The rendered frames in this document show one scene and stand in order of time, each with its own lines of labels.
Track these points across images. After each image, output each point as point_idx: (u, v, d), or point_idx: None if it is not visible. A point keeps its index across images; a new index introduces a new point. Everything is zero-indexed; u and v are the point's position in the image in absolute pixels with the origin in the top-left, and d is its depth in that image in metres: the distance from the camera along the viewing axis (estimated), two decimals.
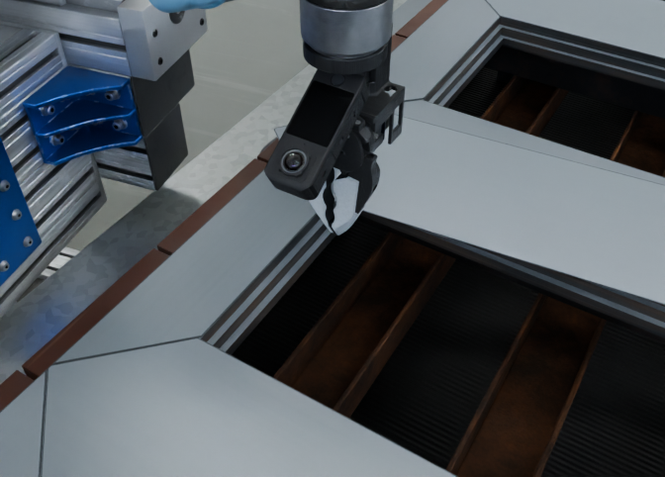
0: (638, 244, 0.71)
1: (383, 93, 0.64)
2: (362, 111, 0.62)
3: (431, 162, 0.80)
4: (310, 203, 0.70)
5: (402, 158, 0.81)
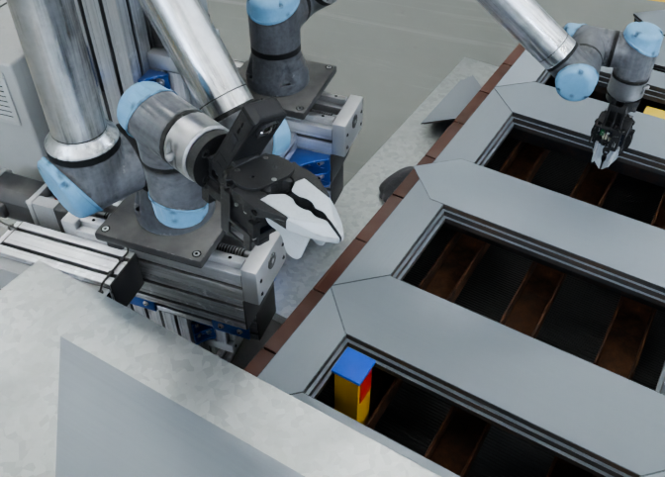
0: (580, 233, 1.57)
1: None
2: None
3: (489, 188, 1.69)
4: (298, 220, 0.71)
5: (475, 185, 1.69)
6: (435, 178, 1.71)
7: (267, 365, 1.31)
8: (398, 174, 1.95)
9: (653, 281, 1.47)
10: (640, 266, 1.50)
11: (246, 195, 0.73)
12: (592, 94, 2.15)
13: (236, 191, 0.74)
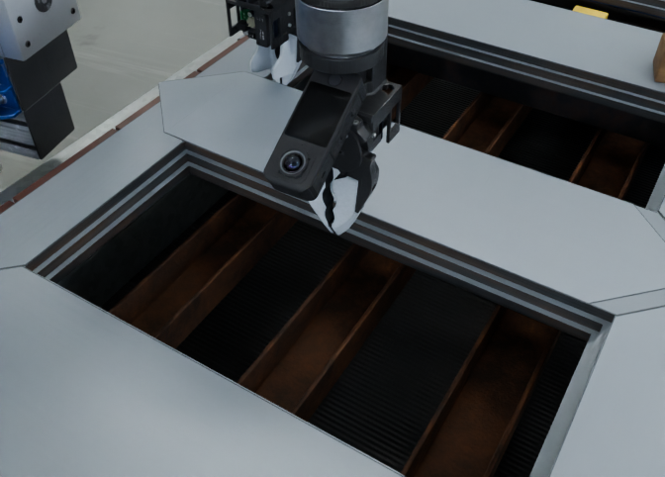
0: (416, 188, 0.85)
1: (380, 92, 0.64)
2: (360, 110, 0.62)
3: (275, 116, 0.96)
4: (309, 204, 0.70)
5: (252, 111, 0.97)
6: (188, 100, 0.99)
7: None
8: None
9: (536, 278, 0.74)
10: (517, 249, 0.78)
11: None
12: None
13: None
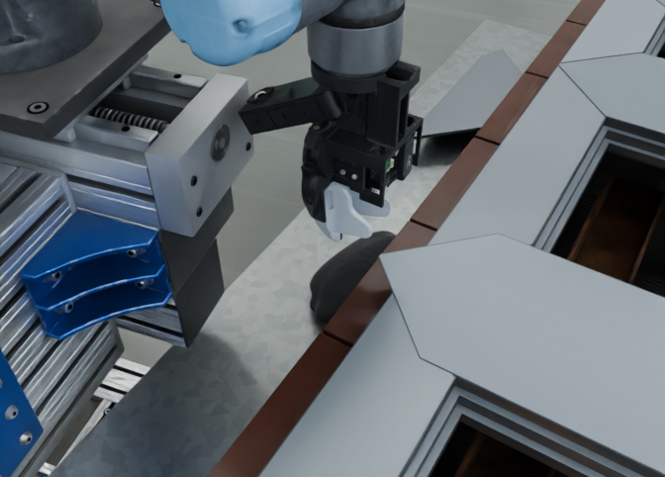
0: None
1: (370, 144, 0.58)
2: (335, 131, 0.60)
3: (579, 324, 0.63)
4: None
5: (540, 314, 0.64)
6: (434, 291, 0.66)
7: None
8: (354, 252, 0.90)
9: None
10: None
11: None
12: None
13: None
